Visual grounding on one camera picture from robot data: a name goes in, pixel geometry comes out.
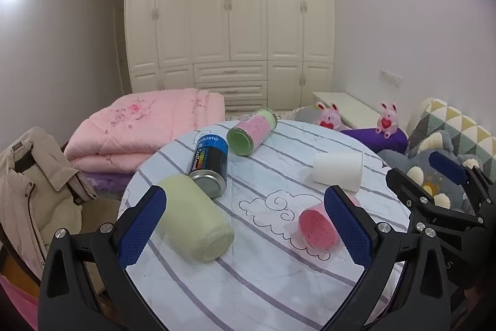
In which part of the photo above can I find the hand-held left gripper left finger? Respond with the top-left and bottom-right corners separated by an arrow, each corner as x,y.
38,184 -> 168,331

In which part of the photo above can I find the pink and green cup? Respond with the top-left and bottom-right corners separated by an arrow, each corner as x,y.
226,108 -> 278,158

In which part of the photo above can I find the grey plush toy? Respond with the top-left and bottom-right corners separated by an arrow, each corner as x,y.
377,130 -> 483,216

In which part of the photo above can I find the pink bunny plush toy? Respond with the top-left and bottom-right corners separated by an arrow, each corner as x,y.
374,102 -> 401,139
315,101 -> 348,132

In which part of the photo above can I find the white cup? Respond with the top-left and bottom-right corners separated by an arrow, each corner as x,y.
312,150 -> 365,194

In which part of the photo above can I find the geometric patterned cushion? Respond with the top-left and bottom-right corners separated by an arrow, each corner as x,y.
406,97 -> 496,171

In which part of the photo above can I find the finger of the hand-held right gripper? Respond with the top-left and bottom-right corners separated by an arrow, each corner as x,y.
428,150 -> 496,217
386,167 -> 481,235

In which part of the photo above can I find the purple pillow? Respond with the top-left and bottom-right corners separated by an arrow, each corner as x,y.
341,128 -> 409,155

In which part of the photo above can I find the blue and black can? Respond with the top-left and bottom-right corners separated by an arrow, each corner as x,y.
187,133 -> 230,199

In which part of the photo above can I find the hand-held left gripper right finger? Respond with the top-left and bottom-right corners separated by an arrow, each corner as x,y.
321,185 -> 454,331

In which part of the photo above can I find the white wall socket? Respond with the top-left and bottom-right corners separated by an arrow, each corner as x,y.
379,69 -> 404,88

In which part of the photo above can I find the cream wardrobe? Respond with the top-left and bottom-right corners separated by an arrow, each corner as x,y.
124,0 -> 336,113

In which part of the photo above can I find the pale green cup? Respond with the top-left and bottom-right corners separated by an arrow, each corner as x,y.
154,173 -> 236,264

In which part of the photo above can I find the beige jacket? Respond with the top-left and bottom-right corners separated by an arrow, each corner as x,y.
0,127 -> 98,279

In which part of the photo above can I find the pink speckled clear cup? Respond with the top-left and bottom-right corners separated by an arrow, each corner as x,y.
298,195 -> 362,253

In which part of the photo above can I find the pink cloth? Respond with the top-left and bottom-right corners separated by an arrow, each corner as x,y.
0,272 -> 44,331

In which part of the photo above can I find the folded pink quilt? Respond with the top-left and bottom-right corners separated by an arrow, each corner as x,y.
63,88 -> 226,174

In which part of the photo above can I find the purple blanket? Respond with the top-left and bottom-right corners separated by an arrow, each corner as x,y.
82,170 -> 136,194

